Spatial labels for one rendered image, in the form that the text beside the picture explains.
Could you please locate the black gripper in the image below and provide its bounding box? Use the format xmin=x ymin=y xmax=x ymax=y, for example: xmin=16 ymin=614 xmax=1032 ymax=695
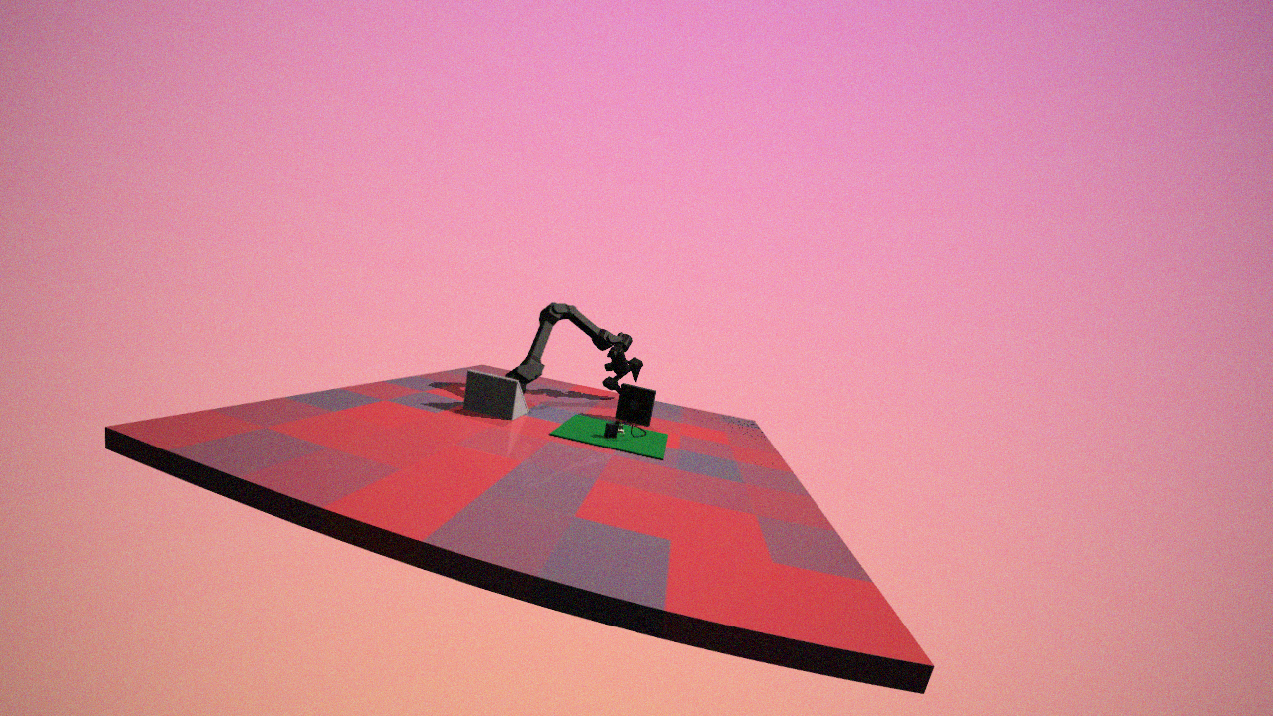
xmin=602 ymin=357 xmax=643 ymax=394

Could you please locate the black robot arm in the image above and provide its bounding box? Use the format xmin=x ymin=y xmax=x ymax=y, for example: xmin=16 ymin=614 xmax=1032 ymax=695
xmin=505 ymin=302 xmax=633 ymax=395

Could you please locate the black cable with plug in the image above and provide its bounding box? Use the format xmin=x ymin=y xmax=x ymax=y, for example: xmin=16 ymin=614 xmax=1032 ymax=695
xmin=603 ymin=420 xmax=645 ymax=440

